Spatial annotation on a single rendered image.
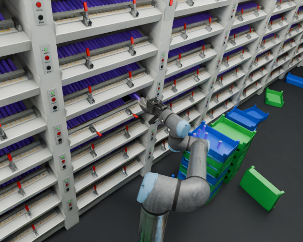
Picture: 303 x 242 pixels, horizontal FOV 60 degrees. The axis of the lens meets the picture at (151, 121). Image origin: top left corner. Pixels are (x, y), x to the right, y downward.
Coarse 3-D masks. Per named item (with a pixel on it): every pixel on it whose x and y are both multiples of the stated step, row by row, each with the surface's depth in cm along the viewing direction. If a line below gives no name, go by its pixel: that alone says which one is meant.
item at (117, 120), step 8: (144, 96) 172; (136, 112) 165; (104, 120) 154; (112, 120) 156; (120, 120) 158; (96, 128) 149; (104, 128) 151; (80, 136) 142; (88, 136) 144; (72, 144) 138; (80, 144) 145
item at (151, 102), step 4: (148, 100) 151; (152, 100) 152; (156, 100) 152; (160, 100) 153; (148, 104) 151; (152, 104) 148; (156, 104) 150; (160, 104) 149; (148, 108) 153; (152, 108) 150; (156, 108) 150; (160, 108) 150; (164, 108) 148; (152, 112) 152; (156, 112) 151; (160, 112) 147
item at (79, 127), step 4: (136, 100) 168; (128, 104) 164; (132, 104) 165; (120, 108) 160; (124, 108) 161; (132, 108) 165; (108, 112) 155; (112, 112) 156; (116, 112) 158; (120, 112) 160; (100, 116) 151; (104, 116) 152; (108, 116) 155; (92, 120) 148; (96, 120) 149; (100, 120) 151; (84, 124) 144; (88, 124) 146; (76, 128) 141; (80, 128) 142; (68, 132) 138; (72, 132) 139; (72, 136) 139
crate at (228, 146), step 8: (200, 128) 197; (208, 128) 195; (200, 136) 191; (208, 136) 192; (216, 136) 193; (224, 136) 188; (216, 144) 187; (224, 144) 187; (232, 144) 186; (216, 152) 173; (224, 152) 181; (232, 152) 180; (224, 160) 172
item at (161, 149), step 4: (192, 124) 250; (196, 124) 248; (192, 128) 251; (168, 136) 232; (164, 140) 228; (156, 144) 223; (160, 144) 227; (164, 144) 222; (156, 148) 223; (160, 148) 225; (164, 148) 224; (168, 148) 228; (156, 152) 221; (160, 152) 222; (164, 152) 226; (156, 156) 219; (152, 160) 218
